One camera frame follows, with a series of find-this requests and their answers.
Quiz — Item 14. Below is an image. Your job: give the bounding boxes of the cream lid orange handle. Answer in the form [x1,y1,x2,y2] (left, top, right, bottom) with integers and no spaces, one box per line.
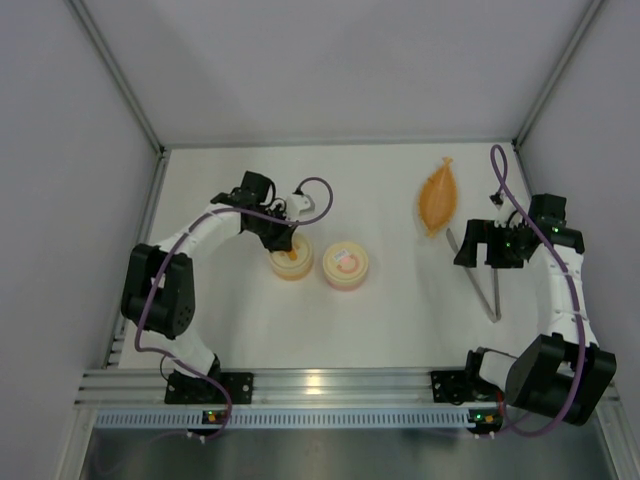
[269,233,314,266]

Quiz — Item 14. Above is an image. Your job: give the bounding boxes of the metal food tongs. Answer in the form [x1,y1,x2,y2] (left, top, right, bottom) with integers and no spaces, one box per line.
[445,227,503,324]

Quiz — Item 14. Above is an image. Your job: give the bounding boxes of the cream lid pink handle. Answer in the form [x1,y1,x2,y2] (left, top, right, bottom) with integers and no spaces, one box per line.
[322,241,369,275]

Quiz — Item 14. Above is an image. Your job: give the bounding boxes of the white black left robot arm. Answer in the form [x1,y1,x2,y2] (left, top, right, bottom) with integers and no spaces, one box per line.
[121,171,313,386]

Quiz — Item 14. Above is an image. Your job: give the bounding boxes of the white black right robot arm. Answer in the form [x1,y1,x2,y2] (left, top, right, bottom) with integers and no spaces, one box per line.
[454,193,617,426]

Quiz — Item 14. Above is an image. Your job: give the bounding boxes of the orange lunch bowl white inside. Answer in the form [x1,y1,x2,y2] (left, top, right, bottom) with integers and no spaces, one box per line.
[271,263,313,281]

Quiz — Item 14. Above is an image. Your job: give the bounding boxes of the pink lunch bowl white inside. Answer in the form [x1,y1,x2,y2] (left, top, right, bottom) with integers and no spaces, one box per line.
[324,272,367,292]

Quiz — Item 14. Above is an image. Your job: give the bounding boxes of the fish-shaped woven bamboo tray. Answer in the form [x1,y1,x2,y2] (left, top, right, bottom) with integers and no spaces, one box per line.
[417,157,458,237]

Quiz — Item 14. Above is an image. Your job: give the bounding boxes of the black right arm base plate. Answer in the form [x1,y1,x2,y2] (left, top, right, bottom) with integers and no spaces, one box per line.
[429,370,499,405]

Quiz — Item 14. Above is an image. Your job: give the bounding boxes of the aluminium front mounting rail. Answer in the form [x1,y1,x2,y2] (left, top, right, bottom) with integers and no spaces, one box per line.
[74,364,621,410]

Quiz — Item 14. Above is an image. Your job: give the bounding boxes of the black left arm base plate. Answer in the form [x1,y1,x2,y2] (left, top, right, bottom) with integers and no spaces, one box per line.
[164,371,254,405]

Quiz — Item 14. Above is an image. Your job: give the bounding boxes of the slotted grey cable duct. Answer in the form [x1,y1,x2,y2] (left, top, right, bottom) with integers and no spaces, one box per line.
[95,408,476,430]

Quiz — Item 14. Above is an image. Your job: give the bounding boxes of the aluminium frame post right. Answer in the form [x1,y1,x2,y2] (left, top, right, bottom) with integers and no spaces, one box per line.
[512,0,609,153]

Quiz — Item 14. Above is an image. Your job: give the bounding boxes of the aluminium frame post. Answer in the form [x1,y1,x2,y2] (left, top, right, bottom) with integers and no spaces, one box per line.
[512,0,609,153]
[64,0,165,157]

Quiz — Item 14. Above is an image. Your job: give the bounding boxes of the aluminium frame post left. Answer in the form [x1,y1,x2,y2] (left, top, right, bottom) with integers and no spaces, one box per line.
[64,0,165,157]

